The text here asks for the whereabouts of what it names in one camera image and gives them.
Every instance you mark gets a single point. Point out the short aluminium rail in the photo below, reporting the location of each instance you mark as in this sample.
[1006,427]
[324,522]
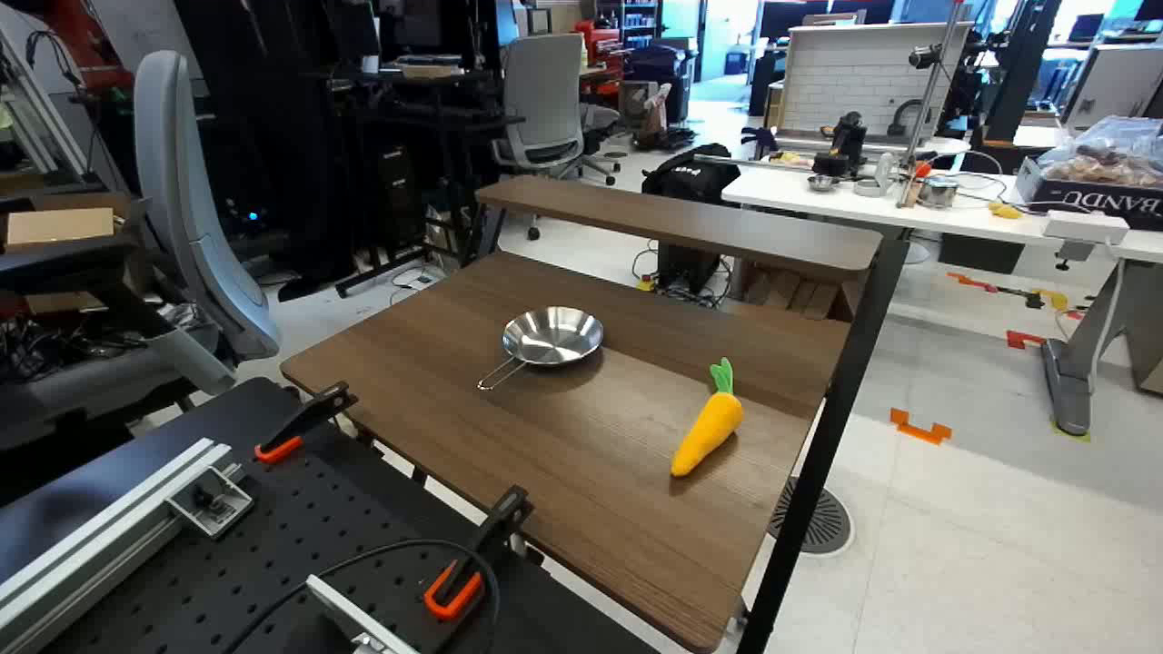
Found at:
[349,618]

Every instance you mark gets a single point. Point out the grey chair back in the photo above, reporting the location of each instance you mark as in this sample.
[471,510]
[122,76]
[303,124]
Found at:
[181,205]

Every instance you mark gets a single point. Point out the black perforated breadboard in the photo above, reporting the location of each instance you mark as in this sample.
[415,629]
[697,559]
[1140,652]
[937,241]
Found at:
[303,532]

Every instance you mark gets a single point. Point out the light wooden board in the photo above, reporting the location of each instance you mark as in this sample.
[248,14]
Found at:
[58,227]

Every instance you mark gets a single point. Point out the white desk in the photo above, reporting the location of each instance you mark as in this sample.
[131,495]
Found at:
[847,191]

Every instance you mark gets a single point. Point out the black table leg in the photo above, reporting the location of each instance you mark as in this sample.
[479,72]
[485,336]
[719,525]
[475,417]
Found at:
[837,411]

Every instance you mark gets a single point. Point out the orange carrot plushie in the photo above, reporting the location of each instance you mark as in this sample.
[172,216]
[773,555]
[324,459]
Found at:
[710,429]

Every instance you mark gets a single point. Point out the grey desk leg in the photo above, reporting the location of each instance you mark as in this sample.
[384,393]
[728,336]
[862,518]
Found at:
[1078,366]

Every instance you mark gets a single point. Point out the aluminium corner bracket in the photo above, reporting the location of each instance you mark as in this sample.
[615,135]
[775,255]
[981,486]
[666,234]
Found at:
[215,499]

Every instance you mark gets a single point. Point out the round floor drain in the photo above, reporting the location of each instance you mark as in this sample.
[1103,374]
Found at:
[827,525]

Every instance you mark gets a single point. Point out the long aluminium rail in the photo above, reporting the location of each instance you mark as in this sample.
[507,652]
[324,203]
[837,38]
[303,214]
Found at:
[110,522]

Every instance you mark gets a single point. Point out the black box with clutter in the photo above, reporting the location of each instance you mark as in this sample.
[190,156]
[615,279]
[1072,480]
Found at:
[1094,185]

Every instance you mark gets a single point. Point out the black backpack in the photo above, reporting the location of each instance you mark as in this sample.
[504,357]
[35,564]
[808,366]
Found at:
[693,175]

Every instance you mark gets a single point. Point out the steel frying pan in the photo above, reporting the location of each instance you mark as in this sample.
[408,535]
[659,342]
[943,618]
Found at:
[552,332]

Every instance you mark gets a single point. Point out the white board panel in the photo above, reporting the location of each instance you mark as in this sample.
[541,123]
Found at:
[865,77]

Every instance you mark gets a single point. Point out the black desk device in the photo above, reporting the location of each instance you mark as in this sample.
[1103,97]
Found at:
[842,146]

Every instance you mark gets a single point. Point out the raised wooden shelf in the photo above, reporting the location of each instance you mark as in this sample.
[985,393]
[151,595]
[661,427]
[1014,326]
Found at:
[678,220]

